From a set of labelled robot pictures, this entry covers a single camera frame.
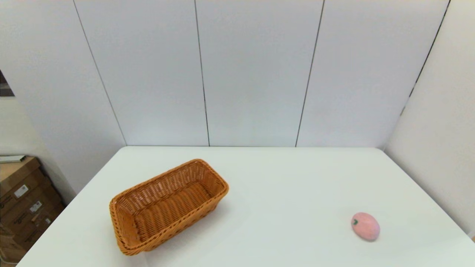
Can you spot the orange wicker basket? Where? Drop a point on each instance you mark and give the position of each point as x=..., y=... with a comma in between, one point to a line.
x=167, y=211

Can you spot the pink peach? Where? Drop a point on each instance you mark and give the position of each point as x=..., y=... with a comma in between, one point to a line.
x=366, y=227

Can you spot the flat white board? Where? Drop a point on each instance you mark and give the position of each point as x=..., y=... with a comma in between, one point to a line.
x=11, y=158

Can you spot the plain cardboard box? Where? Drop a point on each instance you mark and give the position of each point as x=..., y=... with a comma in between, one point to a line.
x=11, y=254

